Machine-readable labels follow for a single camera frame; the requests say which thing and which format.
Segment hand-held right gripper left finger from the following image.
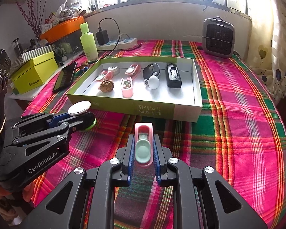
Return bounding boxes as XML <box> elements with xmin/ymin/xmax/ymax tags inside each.
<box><xmin>24</xmin><ymin>135</ymin><xmax>136</xmax><ymax>229</ymax></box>

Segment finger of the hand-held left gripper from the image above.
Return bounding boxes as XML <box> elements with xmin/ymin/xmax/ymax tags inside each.
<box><xmin>13</xmin><ymin>111</ymin><xmax>97</xmax><ymax>149</ymax></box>
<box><xmin>13</xmin><ymin>112</ymin><xmax>71</xmax><ymax>131</ymax></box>

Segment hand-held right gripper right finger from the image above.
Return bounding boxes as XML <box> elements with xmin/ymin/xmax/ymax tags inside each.
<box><xmin>153</xmin><ymin>135</ymin><xmax>268</xmax><ymax>229</ymax></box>

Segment pink clip with mint pad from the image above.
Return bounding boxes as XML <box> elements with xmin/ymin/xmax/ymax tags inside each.
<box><xmin>133</xmin><ymin>123</ymin><xmax>155</xmax><ymax>167</ymax></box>
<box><xmin>96</xmin><ymin>70</ymin><xmax>113</xmax><ymax>83</ymax></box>
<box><xmin>125</xmin><ymin>64</ymin><xmax>141</xmax><ymax>75</ymax></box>

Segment white green spool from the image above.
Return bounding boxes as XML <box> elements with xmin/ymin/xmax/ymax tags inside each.
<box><xmin>68</xmin><ymin>101</ymin><xmax>97</xmax><ymax>132</ymax></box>

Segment large brown walnut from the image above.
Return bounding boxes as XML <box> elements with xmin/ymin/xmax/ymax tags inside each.
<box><xmin>99</xmin><ymin>80</ymin><xmax>115</xmax><ymax>93</ymax></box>

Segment green white cardboard box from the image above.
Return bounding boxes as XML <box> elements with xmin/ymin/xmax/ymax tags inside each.
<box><xmin>66</xmin><ymin>57</ymin><xmax>203</xmax><ymax>123</ymax></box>

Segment white round jar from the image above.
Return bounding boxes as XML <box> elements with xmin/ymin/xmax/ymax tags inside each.
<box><xmin>107</xmin><ymin>65</ymin><xmax>121</xmax><ymax>75</ymax></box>

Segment white knob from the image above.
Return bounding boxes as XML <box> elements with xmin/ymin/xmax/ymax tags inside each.
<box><xmin>144</xmin><ymin>75</ymin><xmax>161</xmax><ymax>90</ymax></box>

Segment black round disc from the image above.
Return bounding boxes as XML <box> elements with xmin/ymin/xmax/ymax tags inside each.
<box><xmin>143</xmin><ymin>63</ymin><xmax>161</xmax><ymax>79</ymax></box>

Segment black rectangular battery pack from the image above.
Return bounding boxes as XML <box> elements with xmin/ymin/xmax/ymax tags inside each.
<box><xmin>165</xmin><ymin>63</ymin><xmax>182</xmax><ymax>88</ymax></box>

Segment person's left hand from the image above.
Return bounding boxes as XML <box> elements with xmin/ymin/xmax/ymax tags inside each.
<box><xmin>21</xmin><ymin>187</ymin><xmax>37</xmax><ymax>204</ymax></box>

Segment black smartphone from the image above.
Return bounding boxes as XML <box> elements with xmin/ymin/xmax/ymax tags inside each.
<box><xmin>52</xmin><ymin>62</ymin><xmax>78</xmax><ymax>93</ymax></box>

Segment yellow-green box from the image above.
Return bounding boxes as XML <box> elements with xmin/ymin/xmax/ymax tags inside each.
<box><xmin>11</xmin><ymin>51</ymin><xmax>59</xmax><ymax>94</ymax></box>

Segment striped box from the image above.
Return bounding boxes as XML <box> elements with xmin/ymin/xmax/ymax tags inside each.
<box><xmin>9</xmin><ymin>44</ymin><xmax>56</xmax><ymax>77</ymax></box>

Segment pale green cup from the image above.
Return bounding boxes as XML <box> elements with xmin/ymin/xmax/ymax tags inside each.
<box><xmin>59</xmin><ymin>42</ymin><xmax>72</xmax><ymax>55</ymax></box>

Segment green plastic bottle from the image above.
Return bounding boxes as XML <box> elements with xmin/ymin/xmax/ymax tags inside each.
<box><xmin>80</xmin><ymin>22</ymin><xmax>99</xmax><ymax>62</ymax></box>

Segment clear storage bin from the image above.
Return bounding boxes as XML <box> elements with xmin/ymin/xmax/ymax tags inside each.
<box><xmin>44</xmin><ymin>30</ymin><xmax>86</xmax><ymax>60</ymax></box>

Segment glass jar black lid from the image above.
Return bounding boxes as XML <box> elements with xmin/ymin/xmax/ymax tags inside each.
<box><xmin>11</xmin><ymin>38</ymin><xmax>24</xmax><ymax>58</ymax></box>

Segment black charger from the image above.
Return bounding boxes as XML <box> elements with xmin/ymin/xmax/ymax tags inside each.
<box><xmin>96</xmin><ymin>29</ymin><xmax>109</xmax><ymax>45</ymax></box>

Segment white blue power strip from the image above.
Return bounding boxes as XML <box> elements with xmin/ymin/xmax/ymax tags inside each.
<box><xmin>95</xmin><ymin>37</ymin><xmax>138</xmax><ymax>52</ymax></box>

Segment orange tray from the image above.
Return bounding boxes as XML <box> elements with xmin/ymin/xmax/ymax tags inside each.
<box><xmin>40</xmin><ymin>16</ymin><xmax>85</xmax><ymax>44</ymax></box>

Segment pink green plaid tablecloth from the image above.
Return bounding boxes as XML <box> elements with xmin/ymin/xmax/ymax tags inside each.
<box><xmin>22</xmin><ymin>39</ymin><xmax>286</xmax><ymax>229</ymax></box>

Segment colourful paper packets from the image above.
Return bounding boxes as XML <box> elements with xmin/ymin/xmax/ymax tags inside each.
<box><xmin>39</xmin><ymin>12</ymin><xmax>60</xmax><ymax>32</ymax></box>

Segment red flower branches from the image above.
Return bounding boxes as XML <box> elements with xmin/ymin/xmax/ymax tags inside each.
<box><xmin>14</xmin><ymin>0</ymin><xmax>47</xmax><ymax>35</ymax></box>

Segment white gloves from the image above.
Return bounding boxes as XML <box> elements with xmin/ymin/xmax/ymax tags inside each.
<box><xmin>56</xmin><ymin>0</ymin><xmax>87</xmax><ymax>18</ymax></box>

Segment grey small heater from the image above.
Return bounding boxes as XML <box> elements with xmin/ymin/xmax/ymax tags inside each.
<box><xmin>202</xmin><ymin>17</ymin><xmax>236</xmax><ymax>58</ymax></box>

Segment patterned cream curtain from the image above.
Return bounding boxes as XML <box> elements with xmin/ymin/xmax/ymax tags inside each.
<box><xmin>250</xmin><ymin>0</ymin><xmax>286</xmax><ymax>101</ymax></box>

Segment black charging cable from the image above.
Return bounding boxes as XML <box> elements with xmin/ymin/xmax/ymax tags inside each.
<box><xmin>98</xmin><ymin>17</ymin><xmax>121</xmax><ymax>53</ymax></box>

